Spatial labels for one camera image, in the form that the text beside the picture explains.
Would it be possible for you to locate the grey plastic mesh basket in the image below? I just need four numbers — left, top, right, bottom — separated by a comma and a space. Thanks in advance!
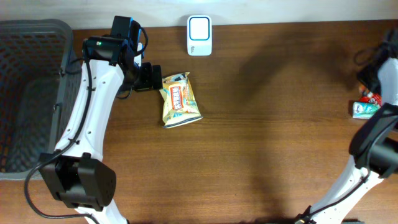
1, 19, 81, 180

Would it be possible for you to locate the orange tissue pack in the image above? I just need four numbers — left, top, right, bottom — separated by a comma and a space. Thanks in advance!
358, 85, 368, 96

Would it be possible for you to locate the white barcode scanner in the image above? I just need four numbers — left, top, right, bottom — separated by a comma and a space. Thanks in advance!
187, 15, 213, 57

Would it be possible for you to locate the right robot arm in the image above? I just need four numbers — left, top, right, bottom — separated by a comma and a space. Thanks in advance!
294, 29, 397, 223

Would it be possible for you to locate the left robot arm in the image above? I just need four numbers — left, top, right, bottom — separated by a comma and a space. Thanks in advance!
28, 16, 162, 223

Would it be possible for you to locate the red snack bag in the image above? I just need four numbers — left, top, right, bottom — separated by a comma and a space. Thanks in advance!
359, 92, 382, 106

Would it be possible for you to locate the cream wet wipes pack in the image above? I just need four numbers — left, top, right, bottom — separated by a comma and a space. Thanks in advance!
159, 72, 203, 129

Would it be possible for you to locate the teal tissue pack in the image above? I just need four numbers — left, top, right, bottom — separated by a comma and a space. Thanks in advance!
352, 102, 380, 119

